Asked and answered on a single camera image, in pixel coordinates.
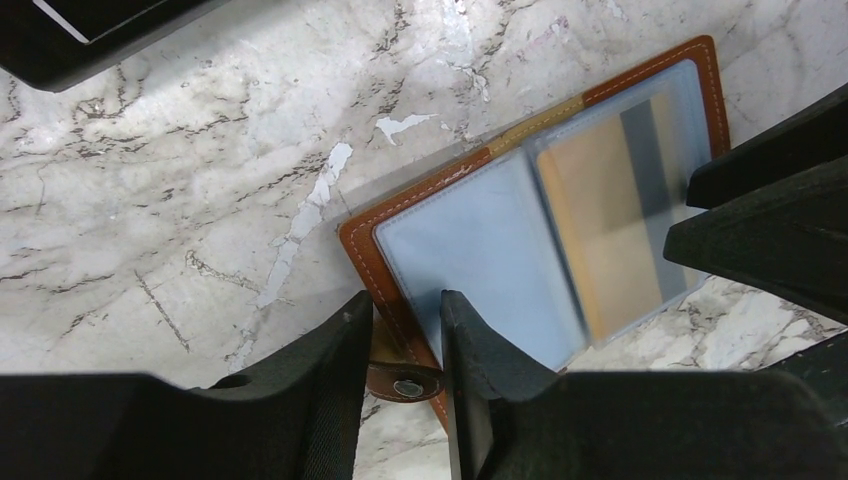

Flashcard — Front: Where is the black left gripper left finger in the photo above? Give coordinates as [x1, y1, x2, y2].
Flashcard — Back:
[1, 292, 373, 479]

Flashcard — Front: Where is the brown leather card holder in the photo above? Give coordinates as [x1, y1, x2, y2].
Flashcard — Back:
[338, 35, 730, 420]

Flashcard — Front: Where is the gold card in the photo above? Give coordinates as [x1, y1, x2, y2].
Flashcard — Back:
[532, 88, 710, 343]

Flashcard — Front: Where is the black left tray box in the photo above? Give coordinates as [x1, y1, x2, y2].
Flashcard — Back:
[1, 0, 224, 92]

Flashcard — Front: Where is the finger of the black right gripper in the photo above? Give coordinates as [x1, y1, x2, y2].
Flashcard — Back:
[686, 85, 847, 209]
[664, 158, 847, 323]

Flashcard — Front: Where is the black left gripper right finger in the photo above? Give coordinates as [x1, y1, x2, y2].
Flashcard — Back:
[440, 290, 847, 479]

